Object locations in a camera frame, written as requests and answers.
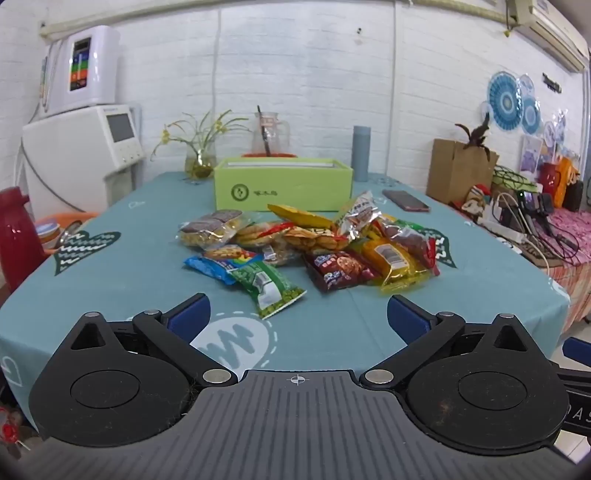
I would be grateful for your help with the yellow crinkled snack packet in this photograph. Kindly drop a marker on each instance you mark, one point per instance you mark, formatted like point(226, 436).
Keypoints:
point(300, 214)

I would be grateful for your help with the green black patterned bag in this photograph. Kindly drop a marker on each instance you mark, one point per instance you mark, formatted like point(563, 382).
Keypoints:
point(512, 177)

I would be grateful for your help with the teal patterned tablecloth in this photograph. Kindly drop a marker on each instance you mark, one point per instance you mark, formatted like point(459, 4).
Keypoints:
point(138, 258)

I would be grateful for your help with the dark dried plant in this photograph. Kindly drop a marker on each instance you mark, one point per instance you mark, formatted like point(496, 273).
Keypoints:
point(475, 134)

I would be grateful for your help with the red thermos jug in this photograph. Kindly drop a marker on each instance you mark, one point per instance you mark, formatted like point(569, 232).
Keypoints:
point(18, 235)

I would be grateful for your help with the brown cardboard box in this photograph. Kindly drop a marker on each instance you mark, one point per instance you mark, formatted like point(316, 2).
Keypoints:
point(452, 170)

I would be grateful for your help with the orange plastic basin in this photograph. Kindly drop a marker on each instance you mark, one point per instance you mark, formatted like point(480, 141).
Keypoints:
point(60, 217)

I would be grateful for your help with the large blue wall plate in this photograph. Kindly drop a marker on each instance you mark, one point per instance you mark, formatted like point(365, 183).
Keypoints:
point(505, 99)

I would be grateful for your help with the small blue wall plate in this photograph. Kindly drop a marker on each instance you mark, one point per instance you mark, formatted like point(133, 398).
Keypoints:
point(531, 113)

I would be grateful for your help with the pink patterned cloth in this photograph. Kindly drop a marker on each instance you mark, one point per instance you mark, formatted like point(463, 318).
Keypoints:
point(575, 221)

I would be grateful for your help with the black wall bracket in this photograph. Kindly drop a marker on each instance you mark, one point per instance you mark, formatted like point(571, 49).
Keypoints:
point(551, 83)

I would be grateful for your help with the grey-blue thermos bottle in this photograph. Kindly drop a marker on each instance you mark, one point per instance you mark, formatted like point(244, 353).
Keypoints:
point(360, 152)

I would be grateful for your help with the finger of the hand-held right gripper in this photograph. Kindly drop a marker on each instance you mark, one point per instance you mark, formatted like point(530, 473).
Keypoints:
point(579, 350)

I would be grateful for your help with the dark smartphone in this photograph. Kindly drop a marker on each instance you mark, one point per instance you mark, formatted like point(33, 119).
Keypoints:
point(406, 200)

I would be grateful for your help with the green cardboard box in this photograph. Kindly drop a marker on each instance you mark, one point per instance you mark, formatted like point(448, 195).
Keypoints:
point(286, 189)

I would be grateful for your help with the small doll figurine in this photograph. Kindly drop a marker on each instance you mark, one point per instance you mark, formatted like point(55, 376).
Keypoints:
point(475, 196)

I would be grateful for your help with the clear wafer packet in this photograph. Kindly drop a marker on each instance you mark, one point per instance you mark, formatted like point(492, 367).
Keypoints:
point(281, 256)

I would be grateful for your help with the white water purifier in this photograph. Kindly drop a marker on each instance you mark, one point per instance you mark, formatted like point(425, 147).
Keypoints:
point(92, 64)

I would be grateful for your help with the black charger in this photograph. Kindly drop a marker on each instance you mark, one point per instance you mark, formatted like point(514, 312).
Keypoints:
point(533, 203)

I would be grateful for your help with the red plastic basin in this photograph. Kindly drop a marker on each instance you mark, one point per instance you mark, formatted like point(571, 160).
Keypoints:
point(277, 154)

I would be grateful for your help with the white water dispenser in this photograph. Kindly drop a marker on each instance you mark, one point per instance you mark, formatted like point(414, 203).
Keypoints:
point(74, 152)

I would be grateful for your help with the glass pitcher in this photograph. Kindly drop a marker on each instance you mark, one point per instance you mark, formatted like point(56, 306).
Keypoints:
point(270, 134)

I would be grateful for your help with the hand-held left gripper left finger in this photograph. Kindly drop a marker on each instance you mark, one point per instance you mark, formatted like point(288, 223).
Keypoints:
point(189, 316)

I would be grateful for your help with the red pot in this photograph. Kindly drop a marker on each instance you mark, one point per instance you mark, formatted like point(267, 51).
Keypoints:
point(548, 177)

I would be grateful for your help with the blue snack packet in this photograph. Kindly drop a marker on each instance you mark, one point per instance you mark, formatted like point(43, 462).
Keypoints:
point(210, 266)

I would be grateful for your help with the glass vase with flowers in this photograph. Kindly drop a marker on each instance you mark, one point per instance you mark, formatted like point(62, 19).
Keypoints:
point(199, 166)

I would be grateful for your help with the white air conditioner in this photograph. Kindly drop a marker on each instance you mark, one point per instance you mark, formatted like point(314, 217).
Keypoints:
point(549, 32)

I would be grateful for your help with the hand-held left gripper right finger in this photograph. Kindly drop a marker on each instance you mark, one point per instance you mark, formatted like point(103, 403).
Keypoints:
point(408, 318)

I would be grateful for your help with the orange snack packet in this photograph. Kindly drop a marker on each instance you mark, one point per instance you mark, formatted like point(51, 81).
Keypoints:
point(309, 237)

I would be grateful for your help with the orange bag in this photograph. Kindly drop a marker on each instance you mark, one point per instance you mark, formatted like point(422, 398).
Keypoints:
point(565, 180)

